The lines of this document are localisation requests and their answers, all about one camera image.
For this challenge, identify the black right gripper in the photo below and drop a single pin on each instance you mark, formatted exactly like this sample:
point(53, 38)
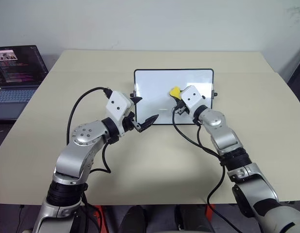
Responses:
point(181, 110)

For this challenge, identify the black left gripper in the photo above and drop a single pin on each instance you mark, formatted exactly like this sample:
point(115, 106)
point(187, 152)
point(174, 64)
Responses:
point(128, 122)

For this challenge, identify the yellow whiteboard eraser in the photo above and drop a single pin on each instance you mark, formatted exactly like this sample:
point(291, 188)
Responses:
point(175, 92)

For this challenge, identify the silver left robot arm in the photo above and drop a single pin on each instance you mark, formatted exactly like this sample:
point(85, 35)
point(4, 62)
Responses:
point(84, 136)

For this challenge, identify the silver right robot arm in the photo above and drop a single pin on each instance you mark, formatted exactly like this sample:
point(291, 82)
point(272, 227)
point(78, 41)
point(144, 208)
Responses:
point(225, 136)

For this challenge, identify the small black-framed whiteboard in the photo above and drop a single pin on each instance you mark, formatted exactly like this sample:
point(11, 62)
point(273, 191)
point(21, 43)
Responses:
point(152, 82)

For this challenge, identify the dark rounded shape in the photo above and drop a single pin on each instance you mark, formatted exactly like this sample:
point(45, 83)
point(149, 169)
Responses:
point(135, 219)

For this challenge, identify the dark open laptop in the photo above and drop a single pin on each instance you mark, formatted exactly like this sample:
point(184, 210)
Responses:
point(16, 70)

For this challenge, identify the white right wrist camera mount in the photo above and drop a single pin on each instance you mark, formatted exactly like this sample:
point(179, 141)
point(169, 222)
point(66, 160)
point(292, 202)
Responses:
point(192, 98)

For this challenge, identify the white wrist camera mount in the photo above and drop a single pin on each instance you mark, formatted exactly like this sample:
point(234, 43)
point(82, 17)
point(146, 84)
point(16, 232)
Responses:
point(118, 103)
point(192, 98)

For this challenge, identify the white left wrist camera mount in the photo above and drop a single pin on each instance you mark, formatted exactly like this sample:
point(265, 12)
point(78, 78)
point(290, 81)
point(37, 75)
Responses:
point(118, 103)

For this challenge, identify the orange frame part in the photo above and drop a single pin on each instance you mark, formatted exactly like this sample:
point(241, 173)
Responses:
point(210, 211)
point(103, 218)

